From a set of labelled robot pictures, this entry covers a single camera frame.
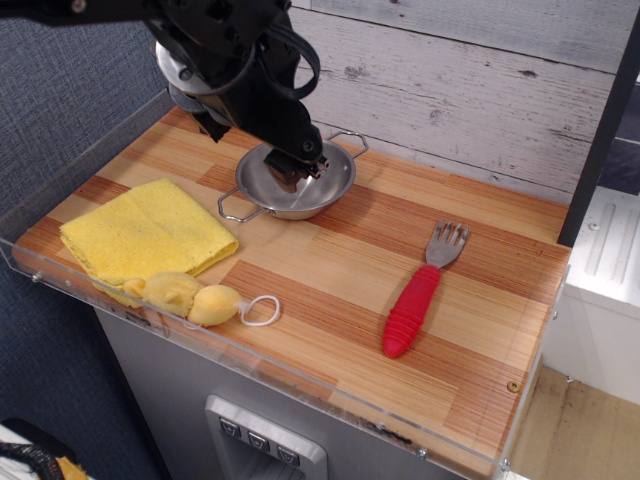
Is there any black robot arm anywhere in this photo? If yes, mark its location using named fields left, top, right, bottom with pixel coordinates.
left=1, top=1, right=327, bottom=189

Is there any red handled metal fork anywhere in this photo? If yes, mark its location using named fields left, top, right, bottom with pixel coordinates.
left=382, top=220, right=470, bottom=358

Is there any black corrugated hose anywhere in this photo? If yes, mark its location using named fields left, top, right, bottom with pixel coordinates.
left=0, top=441, right=61, bottom=480

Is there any yellow plush mango toy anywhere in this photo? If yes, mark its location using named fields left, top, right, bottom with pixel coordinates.
left=122, top=271, right=281, bottom=329

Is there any black vertical post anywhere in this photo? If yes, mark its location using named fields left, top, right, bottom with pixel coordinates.
left=557, top=12, right=639, bottom=247

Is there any silver dispenser button panel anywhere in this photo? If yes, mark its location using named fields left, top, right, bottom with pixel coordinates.
left=205, top=395, right=329, bottom=479

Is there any black cable loop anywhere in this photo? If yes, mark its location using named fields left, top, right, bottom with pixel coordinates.
left=254, top=27, right=322, bottom=101

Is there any steel pan with handles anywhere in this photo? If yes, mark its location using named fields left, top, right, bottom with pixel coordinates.
left=217, top=130, right=369, bottom=223

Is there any yellow object bottom left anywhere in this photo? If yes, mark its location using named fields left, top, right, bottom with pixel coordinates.
left=56, top=457, right=91, bottom=480

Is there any yellow folded cloth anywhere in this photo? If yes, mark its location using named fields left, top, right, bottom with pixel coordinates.
left=60, top=178, right=239, bottom=308

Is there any white side cabinet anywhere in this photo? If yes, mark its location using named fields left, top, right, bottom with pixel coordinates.
left=542, top=187, right=639, bottom=404

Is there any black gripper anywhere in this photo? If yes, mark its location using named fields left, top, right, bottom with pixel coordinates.
left=146, top=1, right=329, bottom=193

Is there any grey toy fridge cabinet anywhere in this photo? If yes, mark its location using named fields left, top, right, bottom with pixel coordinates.
left=97, top=311, right=456, bottom=479

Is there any clear acrylic table guard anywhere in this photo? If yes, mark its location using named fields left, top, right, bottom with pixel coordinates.
left=2, top=93, right=569, bottom=479

